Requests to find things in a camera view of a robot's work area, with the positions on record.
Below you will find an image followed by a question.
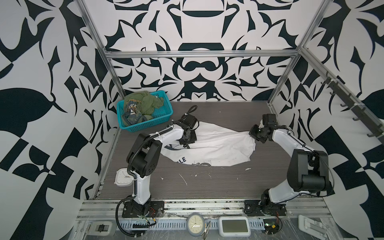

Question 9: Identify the teal plastic basket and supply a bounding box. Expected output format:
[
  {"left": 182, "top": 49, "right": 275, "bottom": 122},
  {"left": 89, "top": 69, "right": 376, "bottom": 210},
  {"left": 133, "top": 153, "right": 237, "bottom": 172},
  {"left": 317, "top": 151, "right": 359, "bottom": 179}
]
[{"left": 117, "top": 91, "right": 174, "bottom": 133}]

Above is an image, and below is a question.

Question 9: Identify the white tank top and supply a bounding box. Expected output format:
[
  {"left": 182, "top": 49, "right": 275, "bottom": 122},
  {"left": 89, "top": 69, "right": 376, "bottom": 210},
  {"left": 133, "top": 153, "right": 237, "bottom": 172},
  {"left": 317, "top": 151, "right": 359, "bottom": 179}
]
[{"left": 161, "top": 122, "right": 256, "bottom": 167}]

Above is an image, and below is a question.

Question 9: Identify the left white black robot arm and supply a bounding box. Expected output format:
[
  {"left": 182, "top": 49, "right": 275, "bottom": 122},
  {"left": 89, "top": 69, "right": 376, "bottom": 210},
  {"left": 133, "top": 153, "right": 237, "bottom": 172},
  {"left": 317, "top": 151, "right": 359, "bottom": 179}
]
[{"left": 127, "top": 114, "right": 200, "bottom": 206}]

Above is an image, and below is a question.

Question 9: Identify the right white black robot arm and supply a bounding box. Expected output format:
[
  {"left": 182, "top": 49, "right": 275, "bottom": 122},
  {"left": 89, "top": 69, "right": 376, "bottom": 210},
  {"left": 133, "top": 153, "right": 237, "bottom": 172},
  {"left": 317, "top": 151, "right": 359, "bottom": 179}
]
[{"left": 249, "top": 114, "right": 334, "bottom": 208}]

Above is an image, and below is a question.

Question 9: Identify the green tank top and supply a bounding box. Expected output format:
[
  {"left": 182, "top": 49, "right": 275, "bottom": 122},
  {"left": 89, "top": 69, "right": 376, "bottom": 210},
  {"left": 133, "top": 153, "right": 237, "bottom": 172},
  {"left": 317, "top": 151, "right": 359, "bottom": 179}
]
[{"left": 121, "top": 91, "right": 164, "bottom": 126}]

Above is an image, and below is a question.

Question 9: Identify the small white square clock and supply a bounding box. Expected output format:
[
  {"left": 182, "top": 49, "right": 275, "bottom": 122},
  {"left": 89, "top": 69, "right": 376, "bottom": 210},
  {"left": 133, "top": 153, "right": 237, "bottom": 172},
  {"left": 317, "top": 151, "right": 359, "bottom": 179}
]
[{"left": 114, "top": 168, "right": 134, "bottom": 187}]

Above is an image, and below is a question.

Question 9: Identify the small green circuit board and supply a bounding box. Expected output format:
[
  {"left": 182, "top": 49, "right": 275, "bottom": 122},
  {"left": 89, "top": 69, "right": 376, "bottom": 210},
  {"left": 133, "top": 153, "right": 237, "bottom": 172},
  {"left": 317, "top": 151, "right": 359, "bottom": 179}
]
[{"left": 264, "top": 218, "right": 282, "bottom": 236}]

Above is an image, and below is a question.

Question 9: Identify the round analog clock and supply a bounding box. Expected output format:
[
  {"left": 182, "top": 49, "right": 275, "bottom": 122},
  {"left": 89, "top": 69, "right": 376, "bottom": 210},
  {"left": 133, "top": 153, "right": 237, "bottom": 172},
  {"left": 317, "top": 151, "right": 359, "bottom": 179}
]
[{"left": 187, "top": 213, "right": 206, "bottom": 237}]

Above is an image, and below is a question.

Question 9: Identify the white digital display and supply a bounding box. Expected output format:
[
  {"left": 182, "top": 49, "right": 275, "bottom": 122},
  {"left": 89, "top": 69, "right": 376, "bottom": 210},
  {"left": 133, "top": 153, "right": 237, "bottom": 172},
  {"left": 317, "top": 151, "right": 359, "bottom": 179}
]
[{"left": 218, "top": 216, "right": 251, "bottom": 238}]

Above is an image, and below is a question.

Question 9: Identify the white plastic stand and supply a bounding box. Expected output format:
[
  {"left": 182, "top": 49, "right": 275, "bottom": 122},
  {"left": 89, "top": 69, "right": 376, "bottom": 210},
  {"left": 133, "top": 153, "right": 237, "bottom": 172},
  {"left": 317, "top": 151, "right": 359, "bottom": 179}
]
[{"left": 298, "top": 215, "right": 328, "bottom": 240}]

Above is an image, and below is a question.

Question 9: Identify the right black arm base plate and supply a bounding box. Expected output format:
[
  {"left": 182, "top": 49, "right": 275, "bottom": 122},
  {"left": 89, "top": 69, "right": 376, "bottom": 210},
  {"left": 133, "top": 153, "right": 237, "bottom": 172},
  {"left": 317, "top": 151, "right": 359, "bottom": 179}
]
[{"left": 244, "top": 200, "right": 287, "bottom": 217}]

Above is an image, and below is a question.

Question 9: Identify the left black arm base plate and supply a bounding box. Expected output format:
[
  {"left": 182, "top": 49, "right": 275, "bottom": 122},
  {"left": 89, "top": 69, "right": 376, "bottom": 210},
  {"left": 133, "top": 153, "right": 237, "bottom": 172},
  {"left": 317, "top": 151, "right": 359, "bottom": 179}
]
[{"left": 122, "top": 200, "right": 165, "bottom": 218}]

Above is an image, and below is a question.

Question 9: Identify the horizontal aluminium frame bar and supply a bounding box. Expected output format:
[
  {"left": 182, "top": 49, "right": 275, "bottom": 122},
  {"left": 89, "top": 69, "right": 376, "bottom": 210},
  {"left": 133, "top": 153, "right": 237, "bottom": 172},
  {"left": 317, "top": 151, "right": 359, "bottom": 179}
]
[{"left": 105, "top": 50, "right": 298, "bottom": 59}]

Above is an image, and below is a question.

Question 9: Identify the black corrugated cable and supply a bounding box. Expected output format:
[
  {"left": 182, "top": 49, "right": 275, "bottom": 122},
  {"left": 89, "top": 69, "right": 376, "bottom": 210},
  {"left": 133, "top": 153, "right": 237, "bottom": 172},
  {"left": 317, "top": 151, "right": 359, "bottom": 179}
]
[{"left": 115, "top": 196, "right": 148, "bottom": 238}]

